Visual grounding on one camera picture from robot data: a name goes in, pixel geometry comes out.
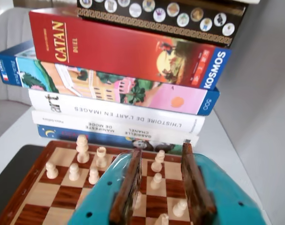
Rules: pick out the white wooden knight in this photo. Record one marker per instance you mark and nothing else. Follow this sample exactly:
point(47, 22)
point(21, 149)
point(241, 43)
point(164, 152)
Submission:
point(162, 219)

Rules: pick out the white Gabrielle Chanel book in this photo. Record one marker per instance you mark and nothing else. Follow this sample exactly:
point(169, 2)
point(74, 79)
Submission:
point(62, 120)

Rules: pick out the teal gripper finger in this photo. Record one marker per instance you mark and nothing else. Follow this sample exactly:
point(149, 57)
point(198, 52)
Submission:
point(105, 189)
point(219, 192)

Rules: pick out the red Catan Duel box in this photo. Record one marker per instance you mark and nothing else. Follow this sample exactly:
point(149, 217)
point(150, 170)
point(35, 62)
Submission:
point(109, 47)

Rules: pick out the white wooden king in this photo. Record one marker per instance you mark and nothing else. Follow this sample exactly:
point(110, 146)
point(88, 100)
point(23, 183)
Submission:
point(82, 150)

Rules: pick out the wooden chessboard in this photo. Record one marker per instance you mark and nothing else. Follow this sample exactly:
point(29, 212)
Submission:
point(62, 194)

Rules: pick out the white wooden bishop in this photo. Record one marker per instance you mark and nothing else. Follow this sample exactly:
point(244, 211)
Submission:
point(157, 161)

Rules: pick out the white wooden rook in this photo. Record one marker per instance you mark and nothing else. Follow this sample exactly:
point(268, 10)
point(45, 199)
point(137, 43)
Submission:
point(101, 157)

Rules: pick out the light grey sofa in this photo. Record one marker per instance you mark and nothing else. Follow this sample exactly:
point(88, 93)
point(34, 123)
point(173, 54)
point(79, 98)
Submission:
point(9, 58)

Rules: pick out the dark grey mat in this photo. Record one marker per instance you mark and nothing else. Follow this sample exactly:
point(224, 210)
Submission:
point(11, 168)

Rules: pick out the blue panda book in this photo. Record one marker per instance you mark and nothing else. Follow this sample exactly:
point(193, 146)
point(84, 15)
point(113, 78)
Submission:
point(51, 133)

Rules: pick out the blue pink puzzle box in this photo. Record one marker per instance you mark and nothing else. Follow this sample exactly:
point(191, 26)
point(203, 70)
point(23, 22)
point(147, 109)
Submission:
point(156, 93)

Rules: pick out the black medallion game box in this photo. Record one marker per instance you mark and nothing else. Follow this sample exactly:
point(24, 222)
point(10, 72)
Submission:
point(156, 25)

